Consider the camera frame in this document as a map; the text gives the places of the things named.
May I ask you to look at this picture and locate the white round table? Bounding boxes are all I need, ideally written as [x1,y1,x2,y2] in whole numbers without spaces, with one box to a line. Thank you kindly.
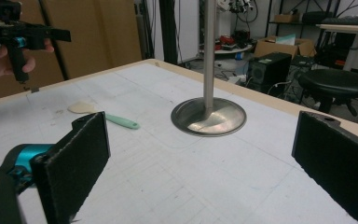
[199,43,254,56]

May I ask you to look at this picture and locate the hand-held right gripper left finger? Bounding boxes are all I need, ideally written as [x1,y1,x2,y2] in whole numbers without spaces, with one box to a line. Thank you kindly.
[31,111,112,224]

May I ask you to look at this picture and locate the black vertical post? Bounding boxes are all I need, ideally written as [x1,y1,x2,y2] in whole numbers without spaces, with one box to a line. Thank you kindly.
[158,0,179,65]

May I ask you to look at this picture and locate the large cardboard panel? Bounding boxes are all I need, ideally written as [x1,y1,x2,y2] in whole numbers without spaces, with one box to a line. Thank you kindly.
[0,0,143,104]

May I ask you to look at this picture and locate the cream spatula with green handle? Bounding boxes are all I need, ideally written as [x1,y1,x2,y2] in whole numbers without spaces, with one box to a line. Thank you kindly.
[67,101,141,131]

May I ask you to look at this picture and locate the small cardboard box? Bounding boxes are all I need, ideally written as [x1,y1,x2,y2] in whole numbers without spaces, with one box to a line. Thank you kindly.
[274,12,302,23]

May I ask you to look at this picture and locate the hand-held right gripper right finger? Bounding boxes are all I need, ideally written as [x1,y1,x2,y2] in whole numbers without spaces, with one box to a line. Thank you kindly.
[291,110,358,224]

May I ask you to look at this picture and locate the black tripod leg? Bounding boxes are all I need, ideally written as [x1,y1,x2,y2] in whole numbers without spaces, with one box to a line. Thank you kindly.
[37,0,71,81]

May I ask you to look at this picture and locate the black keyboard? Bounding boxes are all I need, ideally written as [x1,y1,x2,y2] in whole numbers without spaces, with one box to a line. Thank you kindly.
[321,16,358,27]

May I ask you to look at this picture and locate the open cardboard box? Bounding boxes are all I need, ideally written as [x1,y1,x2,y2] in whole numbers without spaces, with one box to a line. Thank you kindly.
[254,34,317,59]

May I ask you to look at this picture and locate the metal stand with round base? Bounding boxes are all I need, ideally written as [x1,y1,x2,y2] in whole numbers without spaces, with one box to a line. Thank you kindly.
[170,0,248,138]

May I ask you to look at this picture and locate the white side table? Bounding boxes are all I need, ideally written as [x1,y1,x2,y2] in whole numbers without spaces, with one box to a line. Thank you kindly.
[316,23,358,72]

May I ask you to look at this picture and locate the black round stool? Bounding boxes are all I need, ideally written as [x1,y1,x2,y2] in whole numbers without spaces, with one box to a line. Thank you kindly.
[297,68,358,118]

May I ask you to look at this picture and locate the black speaker box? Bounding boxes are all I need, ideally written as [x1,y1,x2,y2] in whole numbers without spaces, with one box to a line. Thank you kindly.
[247,51,293,94]

